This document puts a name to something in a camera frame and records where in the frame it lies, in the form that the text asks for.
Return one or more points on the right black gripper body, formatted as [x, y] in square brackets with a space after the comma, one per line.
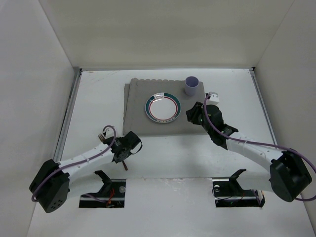
[194, 113]

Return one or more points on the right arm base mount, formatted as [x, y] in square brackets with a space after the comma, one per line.
[228, 193]

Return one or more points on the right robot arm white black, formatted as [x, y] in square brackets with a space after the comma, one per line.
[286, 174]

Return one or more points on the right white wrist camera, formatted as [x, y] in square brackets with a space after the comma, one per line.
[212, 98]

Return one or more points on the brown wooden fork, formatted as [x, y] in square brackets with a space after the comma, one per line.
[102, 138]

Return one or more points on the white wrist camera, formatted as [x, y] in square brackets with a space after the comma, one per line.
[212, 98]
[108, 132]

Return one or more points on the brown wooden spoon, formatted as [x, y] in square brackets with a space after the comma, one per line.
[125, 166]

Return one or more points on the white plate green red rim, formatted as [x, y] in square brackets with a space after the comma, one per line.
[163, 107]

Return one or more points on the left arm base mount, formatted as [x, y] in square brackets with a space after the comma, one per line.
[110, 195]

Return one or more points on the grey cloth placemat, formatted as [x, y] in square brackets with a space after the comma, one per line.
[136, 94]

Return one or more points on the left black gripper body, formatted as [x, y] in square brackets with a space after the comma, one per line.
[122, 155]

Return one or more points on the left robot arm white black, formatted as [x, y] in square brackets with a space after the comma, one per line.
[55, 182]

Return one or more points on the left aluminium table rail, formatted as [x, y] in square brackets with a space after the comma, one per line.
[57, 155]

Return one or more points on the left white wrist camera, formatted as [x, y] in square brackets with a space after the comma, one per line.
[108, 132]

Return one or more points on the purple cup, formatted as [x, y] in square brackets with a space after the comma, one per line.
[191, 84]

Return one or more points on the right aluminium table rail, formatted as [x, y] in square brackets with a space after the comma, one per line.
[255, 82]

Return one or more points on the aluminium table rail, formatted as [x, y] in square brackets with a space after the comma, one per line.
[255, 82]
[57, 155]

